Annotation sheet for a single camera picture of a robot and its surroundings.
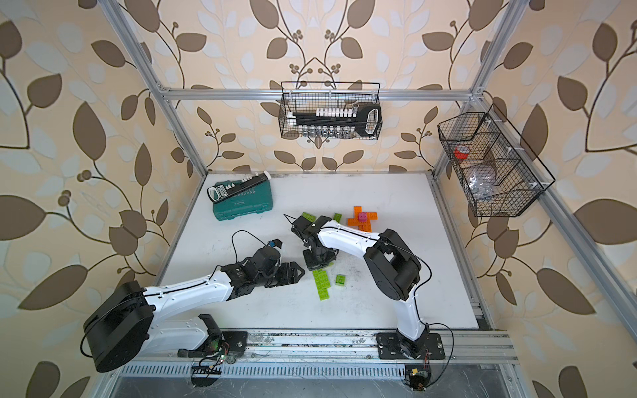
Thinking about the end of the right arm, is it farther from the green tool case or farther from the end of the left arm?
the green tool case

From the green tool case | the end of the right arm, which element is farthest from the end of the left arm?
the green tool case

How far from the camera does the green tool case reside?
3.41 feet
